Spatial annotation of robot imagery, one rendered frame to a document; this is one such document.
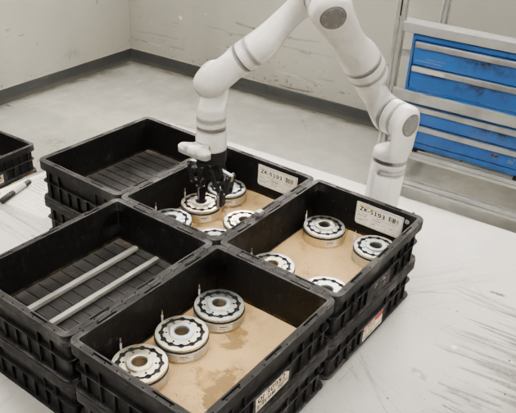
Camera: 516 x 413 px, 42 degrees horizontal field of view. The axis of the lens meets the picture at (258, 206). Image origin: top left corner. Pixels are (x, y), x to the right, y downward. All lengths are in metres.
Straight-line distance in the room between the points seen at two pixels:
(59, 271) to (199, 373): 0.44
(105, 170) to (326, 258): 0.72
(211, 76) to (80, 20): 3.69
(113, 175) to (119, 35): 3.60
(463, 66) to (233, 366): 2.30
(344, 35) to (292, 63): 3.24
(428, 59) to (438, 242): 1.53
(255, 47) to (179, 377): 0.70
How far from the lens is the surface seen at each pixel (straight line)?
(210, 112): 1.54
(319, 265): 1.55
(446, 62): 3.31
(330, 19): 1.41
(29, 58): 4.89
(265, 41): 1.47
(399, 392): 1.46
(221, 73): 1.50
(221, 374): 1.26
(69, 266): 1.55
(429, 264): 1.86
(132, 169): 1.95
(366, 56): 1.52
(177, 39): 5.24
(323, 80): 4.60
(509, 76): 3.24
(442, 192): 3.50
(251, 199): 1.79
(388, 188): 1.78
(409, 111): 1.70
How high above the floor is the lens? 1.70
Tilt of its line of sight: 30 degrees down
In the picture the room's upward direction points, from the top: 3 degrees clockwise
